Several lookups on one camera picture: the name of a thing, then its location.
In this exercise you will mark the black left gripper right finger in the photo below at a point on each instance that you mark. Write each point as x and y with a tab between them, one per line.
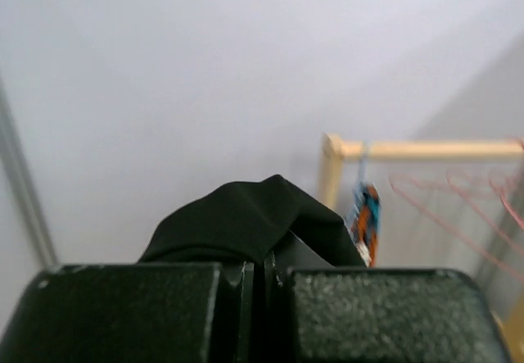
321	313

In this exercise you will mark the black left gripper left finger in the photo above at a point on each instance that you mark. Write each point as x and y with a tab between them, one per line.
191	312

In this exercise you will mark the black shorts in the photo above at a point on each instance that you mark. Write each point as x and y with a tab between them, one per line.
245	221

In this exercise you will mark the pink wire hanger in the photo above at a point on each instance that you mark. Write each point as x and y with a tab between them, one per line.
475	188
505	192
425	224

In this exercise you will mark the blue orange cartoon shorts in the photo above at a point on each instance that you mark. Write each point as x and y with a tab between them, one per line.
363	222

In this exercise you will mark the wooden clothes rack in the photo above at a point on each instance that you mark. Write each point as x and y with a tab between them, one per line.
337	151

